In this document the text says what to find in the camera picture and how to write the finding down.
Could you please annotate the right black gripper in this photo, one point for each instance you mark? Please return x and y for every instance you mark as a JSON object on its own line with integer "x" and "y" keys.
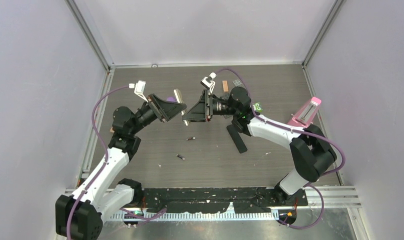
{"x": 203, "y": 111}

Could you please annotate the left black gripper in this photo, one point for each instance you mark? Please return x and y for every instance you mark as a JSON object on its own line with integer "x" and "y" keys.
{"x": 164, "y": 110}

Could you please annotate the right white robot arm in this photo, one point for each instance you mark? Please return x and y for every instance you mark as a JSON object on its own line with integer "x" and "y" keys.
{"x": 312, "y": 155}

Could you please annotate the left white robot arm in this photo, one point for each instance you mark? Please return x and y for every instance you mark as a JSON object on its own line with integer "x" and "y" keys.
{"x": 82, "y": 214}

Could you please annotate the purple plastic toy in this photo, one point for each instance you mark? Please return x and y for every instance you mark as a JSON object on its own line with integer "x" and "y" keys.
{"x": 171, "y": 99}

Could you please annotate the orange wooden block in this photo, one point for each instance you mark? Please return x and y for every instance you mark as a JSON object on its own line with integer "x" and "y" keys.
{"x": 225, "y": 86}

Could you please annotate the grey lego tower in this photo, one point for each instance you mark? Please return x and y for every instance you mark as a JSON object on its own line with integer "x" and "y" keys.
{"x": 237, "y": 82}

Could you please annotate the green owl toy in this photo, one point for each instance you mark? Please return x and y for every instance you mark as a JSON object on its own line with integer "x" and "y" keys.
{"x": 257, "y": 107}

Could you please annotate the pink metronome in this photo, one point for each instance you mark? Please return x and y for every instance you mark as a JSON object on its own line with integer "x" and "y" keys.
{"x": 305, "y": 115}

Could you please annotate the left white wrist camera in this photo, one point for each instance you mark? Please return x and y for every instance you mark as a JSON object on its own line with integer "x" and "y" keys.
{"x": 139, "y": 88}

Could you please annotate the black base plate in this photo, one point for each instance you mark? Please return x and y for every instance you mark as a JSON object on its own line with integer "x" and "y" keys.
{"x": 211, "y": 200}

